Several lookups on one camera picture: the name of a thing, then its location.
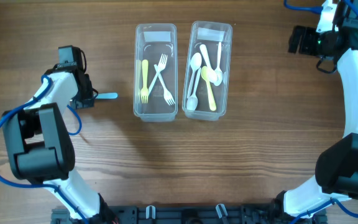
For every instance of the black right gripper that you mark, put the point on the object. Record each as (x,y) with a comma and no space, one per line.
(307,34)

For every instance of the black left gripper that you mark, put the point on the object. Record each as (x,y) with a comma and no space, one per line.
(76,104)

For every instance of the light blue plastic fork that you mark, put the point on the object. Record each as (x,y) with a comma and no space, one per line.
(107,96)

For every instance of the yellow plastic fork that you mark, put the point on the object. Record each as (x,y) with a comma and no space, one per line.
(144,91)

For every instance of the white plastic fork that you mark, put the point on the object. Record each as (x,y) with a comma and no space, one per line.
(166,94)
(161,66)

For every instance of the white plastic spoon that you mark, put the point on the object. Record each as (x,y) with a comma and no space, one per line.
(218,71)
(192,101)
(211,72)
(195,64)

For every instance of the yellow plastic spoon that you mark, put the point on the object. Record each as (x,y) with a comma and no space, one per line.
(211,100)

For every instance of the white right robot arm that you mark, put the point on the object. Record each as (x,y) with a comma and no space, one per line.
(335,179)

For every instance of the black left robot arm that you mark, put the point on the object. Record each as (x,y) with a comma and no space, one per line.
(40,149)

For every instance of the clear left plastic container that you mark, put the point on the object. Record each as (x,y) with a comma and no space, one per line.
(151,41)

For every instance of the clear plastic container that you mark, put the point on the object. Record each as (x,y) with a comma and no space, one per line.
(151,41)
(210,34)

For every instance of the clear right plastic container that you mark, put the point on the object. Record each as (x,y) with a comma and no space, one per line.
(210,34)

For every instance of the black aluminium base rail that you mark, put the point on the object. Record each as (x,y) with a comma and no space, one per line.
(244,214)

